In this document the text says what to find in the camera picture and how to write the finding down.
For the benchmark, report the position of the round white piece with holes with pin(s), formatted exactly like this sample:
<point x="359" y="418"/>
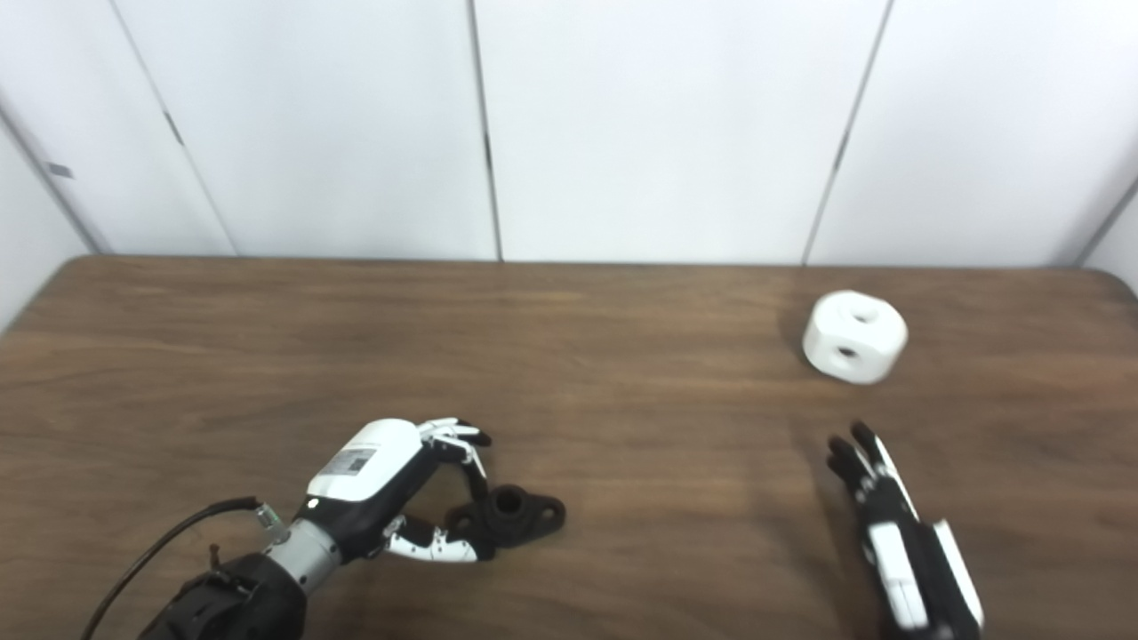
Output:
<point x="855" y="338"/>

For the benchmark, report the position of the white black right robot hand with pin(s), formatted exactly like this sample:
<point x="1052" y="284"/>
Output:
<point x="907" y="560"/>

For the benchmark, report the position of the black flanged holder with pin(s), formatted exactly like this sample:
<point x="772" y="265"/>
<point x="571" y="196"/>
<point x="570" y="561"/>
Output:
<point x="511" y="516"/>

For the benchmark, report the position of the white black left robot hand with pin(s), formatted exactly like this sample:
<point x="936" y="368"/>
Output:
<point x="364" y="476"/>

